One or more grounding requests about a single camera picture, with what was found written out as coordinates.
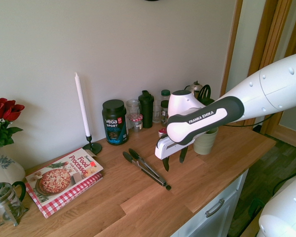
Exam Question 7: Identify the tall empty glass jar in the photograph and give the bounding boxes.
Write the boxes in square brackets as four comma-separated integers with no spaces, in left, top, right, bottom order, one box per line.
[126,99,142,129]

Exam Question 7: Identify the glass French press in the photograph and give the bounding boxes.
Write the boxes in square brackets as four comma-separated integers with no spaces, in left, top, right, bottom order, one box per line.
[0,181,30,227]

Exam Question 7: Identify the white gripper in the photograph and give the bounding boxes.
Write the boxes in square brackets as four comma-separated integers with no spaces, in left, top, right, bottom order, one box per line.
[154,135,188,173]

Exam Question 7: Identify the spice jar with dark lid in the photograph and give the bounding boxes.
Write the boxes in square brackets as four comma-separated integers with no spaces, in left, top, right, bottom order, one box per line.
[160,100,170,127]

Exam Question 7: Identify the clear drinking glass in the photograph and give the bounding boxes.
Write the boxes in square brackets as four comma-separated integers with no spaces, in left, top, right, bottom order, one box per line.
[152,99,162,123]

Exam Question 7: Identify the steel tongs with black tips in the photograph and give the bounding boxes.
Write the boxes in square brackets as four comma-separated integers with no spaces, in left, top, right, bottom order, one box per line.
[122,148,173,191]

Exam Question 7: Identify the spice jar with green lid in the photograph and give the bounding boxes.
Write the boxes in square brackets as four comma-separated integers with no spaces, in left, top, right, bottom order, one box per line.
[160,89,171,102]

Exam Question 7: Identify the white floral ceramic pitcher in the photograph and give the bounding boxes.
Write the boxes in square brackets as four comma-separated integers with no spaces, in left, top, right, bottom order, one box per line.
[0,145,26,186]

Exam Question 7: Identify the black Vega protein tub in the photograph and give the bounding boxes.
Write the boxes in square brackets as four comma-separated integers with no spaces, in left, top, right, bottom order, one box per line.
[102,99,130,146]

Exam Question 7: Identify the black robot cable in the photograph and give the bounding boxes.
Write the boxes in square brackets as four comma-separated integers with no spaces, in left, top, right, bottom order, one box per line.
[221,115,272,128]

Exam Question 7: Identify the white kitchen cabinet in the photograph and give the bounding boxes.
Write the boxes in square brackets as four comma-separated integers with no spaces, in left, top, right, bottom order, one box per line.
[172,168,250,237]

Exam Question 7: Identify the stainless steel electric kettle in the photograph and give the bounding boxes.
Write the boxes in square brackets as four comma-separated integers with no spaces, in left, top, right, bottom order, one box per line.
[183,81,204,97]

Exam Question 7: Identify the black candle holder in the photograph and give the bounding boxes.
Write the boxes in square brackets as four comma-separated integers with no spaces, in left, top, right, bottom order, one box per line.
[82,134,103,154]

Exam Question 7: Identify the black slotted spatula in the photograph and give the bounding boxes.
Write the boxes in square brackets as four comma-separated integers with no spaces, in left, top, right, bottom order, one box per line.
[198,84,215,106]

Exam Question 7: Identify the red roses bouquet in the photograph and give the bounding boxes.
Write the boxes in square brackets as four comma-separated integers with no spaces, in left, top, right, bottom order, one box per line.
[0,97,26,149]

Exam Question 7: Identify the red checked cookbook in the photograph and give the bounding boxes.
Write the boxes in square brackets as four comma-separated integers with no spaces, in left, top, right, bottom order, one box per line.
[25,172,104,219]

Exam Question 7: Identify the tall white candle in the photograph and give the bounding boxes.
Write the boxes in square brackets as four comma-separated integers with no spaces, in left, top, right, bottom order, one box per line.
[74,72,92,137]

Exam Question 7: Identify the small jar with checked lid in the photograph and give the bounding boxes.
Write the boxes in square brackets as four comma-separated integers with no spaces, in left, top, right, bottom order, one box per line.
[128,114,144,133]

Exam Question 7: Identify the pale green ceramic utensil holder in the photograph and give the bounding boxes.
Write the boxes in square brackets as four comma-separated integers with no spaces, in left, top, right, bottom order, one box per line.
[193,127,219,156]

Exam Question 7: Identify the black shaker bottle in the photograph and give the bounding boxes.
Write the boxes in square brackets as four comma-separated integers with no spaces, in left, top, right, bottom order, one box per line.
[138,90,155,129]

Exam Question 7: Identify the metal drawer handle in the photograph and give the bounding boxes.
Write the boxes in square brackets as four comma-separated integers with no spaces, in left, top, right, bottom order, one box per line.
[205,199,225,218]

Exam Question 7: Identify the Food Processor cookbook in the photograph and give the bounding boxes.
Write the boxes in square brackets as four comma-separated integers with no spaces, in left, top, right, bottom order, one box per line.
[25,148,105,208]

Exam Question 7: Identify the wooden door frame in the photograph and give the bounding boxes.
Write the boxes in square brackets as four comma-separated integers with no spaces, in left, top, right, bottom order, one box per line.
[220,0,296,139]

